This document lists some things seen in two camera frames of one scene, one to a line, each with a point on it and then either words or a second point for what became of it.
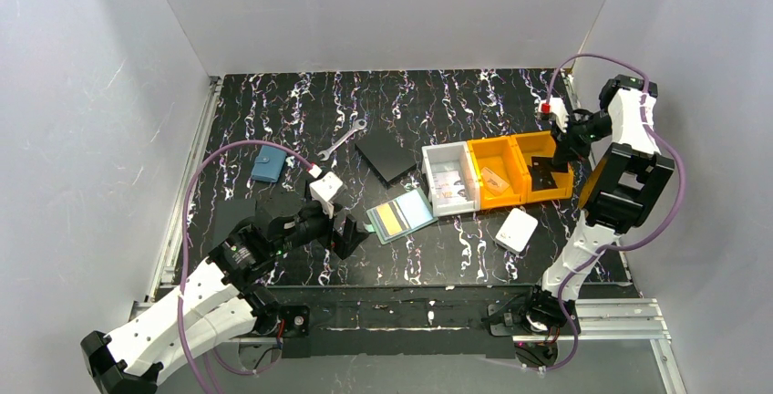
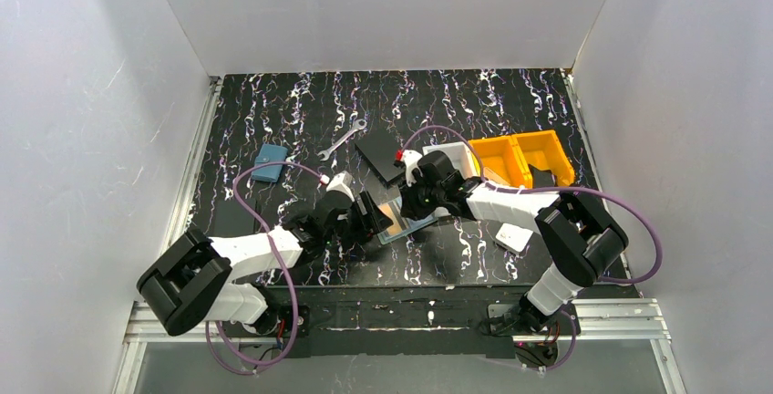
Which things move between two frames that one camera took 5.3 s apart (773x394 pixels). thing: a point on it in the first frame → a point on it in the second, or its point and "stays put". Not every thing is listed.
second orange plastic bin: x=540 y=144 stays put
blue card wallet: x=268 y=164 stays put
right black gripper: x=561 y=148 → x=415 y=199
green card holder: x=400 y=217 stays put
